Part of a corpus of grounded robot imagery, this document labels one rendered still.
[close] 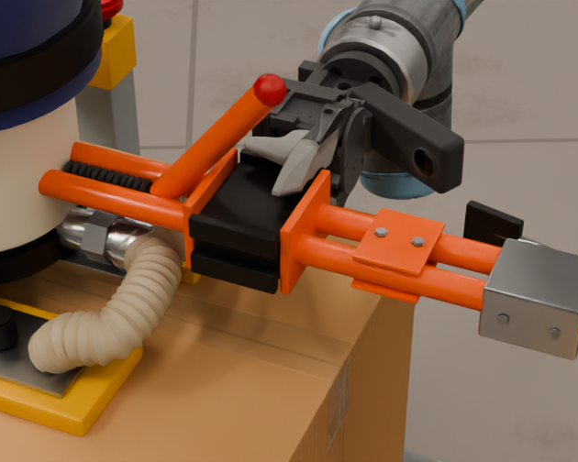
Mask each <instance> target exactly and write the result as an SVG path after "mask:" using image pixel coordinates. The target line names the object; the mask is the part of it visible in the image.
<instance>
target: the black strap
mask: <svg viewBox="0 0 578 462"><path fill-rule="evenodd" d="M104 34H105V32H104V23H103V13H102V3H101V0H83V3H82V7H81V11H80V13H79V14H78V15H77V17H76V18H75V19H74V20H73V21H72V23H71V24H69V25H68V26H66V27H65V28H63V29H62V30H60V31H59V32H58V33H56V34H55V35H54V36H52V37H51V38H49V39H47V40H46V41H45V42H43V43H42V44H40V45H38V46H36V47H34V48H32V49H29V50H27V51H25V52H23V53H19V54H16V55H12V56H8V57H4V58H2V59H0V112H4V111H7V110H11V109H14V108H16V107H19V106H21V105H26V104H29V103H31V102H34V101H36V100H38V99H39V98H41V97H43V96H46V95H48V94H51V93H53V92H54V91H56V90H58V89H59V88H61V87H62V86H63V85H65V84H66V83H68V82H70V81H71V80H72V79H73V78H74V77H76V76H77V75H78V74H79V73H80V72H82V71H83V70H84V69H85V68H86V67H87V66H88V65H89V64H90V62H91V61H92V60H93V59H94V58H95V56H96V54H97V52H98V51H99V49H100V47H101V46H102V42H103V37H104Z"/></svg>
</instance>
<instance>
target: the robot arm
mask: <svg viewBox="0 0 578 462"><path fill-rule="evenodd" d="M483 1H484V0H362V1H361V3H360V4H359V5H358V7H354V8H351V9H348V10H346V11H344V12H342V13H340V14H338V15H337V16H335V17H334V18H333V19H332V20H331V21H330V22H329V23H328V25H327V26H326V28H325V29H324V31H323V33H322V35H321V37H320V40H319V43H318V49H317V56H318V59H317V62H315V61H311V60H303V62H302V63H301V64H300V65H299V67H298V81H296V80H291V79H287V78H283V77H281V78H282V79H283V81H284V83H285V86H286V90H287V92H286V96H285V98H284V100H283V101H282V102H281V103H280V104H279V105H277V106H275V107H274V109H273V110H272V111H271V112H270V113H269V114H268V115H267V116H266V117H264V118H263V119H262V121H260V122H259V123H258V124H257V125H256V126H255V127H254V128H253V129H252V137H249V138H248V139H246V140H245V142H244V147H245V148H246V149H248V150H250V151H252V152H254V153H256V154H258V155H260V156H262V157H264V158H266V159H268V160H271V161H273V162H275V163H277V164H280V165H282V166H283V168H282V170H281V172H280V174H279V176H278V178H277V180H276V182H275V184H274V186H273V188H272V197H276V198H280V197H284V196H287V195H291V194H295V193H300V192H301V191H303V188H304V186H305V185H306V183H307V182H308V181H309V180H312V179H313V178H314V177H315V175H316V173H317V171H318V170H319V169H320V168H321V167H324V169H325V170H327V171H330V203H329V204H332V205H336V206H339V207H343V208H344V205H345V203H346V201H347V199H348V197H349V195H350V193H351V192H352V190H353V189H354V187H355V185H356V183H357V181H358V179H359V178H360V181H361V184H362V186H363V187H364V188H365V189H366V190H367V191H369V192H370V193H373V194H375V195H377V196H380V197H383V198H387V199H393V200H410V199H412V198H414V199H417V198H420V197H424V196H428V195H430V194H432V193H434V192H437V193H440V194H443V193H446V192H448V191H450V190H452V189H454V188H456V187H458V186H460V185H461V182H462V169H463V156H464V144H465V142H464V139H463V137H461V136H460V135H458V134H456V133H455V132H453V131H452V130H451V108H452V72H453V45H454V41H455V40H456V39H457V38H458V37H459V36H460V34H461V33H462V31H463V28H464V22H465V21H466V20H467V18H468V17H469V16H470V15H471V14H472V13H473V12H474V11H475V10H476V8H477V7H478V6H479V5H480V4H481V3H482V2H483Z"/></svg>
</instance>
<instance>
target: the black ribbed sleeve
mask: <svg viewBox="0 0 578 462"><path fill-rule="evenodd" d="M64 172H68V173H71V174H75V175H79V176H83V177H86V178H90V179H93V180H97V181H101V182H107V183H111V184H115V185H118V186H121V187H125V188H129V189H132V190H136V191H140V192H144V193H149V194H150V187H151V185H152V183H151V181H150V180H149V179H145V180H143V179H142V178H140V177H138V178H137V177H136V176H134V175H131V176H129V175H128V174H126V173H125V174H122V172H120V171H119V172H115V171H114V170H108V169H106V168H104V169H102V168H100V167H95V166H94V165H90V166H89V165H88V164H87V163H83V164H82V163H81V162H80V161H76V162H75V161H74V160H72V159H71V160H69V161H68V163H67V164H66V166H65V169H64Z"/></svg>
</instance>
